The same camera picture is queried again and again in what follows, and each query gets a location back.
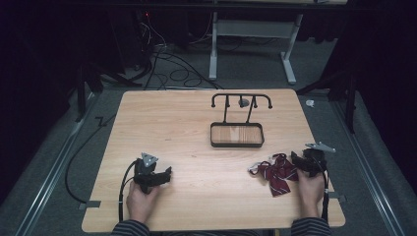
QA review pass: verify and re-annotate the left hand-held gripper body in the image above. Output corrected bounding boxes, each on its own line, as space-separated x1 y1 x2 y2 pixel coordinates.
132 151 165 195

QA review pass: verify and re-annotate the person's left hand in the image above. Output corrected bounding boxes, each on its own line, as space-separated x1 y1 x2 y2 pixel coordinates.
126 180 162 226

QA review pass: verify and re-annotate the tangle of black floor cables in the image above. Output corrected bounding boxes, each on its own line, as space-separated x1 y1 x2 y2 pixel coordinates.
132 12 224 91

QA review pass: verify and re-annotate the black cable on floor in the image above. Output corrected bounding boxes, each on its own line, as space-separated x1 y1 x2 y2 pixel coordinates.
64 113 117 205

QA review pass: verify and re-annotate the grey tape strip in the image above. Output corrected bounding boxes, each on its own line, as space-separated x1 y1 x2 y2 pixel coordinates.
328 191 347 204
78 200 102 210

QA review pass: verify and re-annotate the person's right hand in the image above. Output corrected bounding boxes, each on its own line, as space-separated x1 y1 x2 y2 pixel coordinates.
296 168 326 219

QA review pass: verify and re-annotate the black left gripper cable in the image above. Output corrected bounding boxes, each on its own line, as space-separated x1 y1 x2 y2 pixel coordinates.
117 159 140 223

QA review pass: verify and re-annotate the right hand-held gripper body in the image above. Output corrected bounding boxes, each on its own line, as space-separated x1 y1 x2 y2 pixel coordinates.
301 141 337 178

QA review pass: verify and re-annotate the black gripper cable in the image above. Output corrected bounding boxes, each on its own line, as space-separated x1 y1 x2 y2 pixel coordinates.
117 159 140 223
320 168 330 221

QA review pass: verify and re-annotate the black metal rack with tray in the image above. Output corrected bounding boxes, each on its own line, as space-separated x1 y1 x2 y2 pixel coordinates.
209 92 273 148

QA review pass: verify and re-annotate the dark red striped bow tie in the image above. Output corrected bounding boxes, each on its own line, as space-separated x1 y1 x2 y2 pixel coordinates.
247 152 300 198

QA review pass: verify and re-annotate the grey metal floor rail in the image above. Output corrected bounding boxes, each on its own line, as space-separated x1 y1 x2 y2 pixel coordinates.
13 91 99 236
328 97 407 236

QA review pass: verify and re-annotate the black metal stand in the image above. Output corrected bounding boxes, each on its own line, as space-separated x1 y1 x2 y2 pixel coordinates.
295 65 359 135
74 61 144 124

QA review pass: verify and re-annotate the white metal desk frame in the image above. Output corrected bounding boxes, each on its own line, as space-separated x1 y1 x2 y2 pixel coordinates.
208 12 305 86

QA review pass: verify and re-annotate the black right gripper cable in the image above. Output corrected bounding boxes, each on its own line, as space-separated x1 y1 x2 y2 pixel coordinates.
320 168 330 221

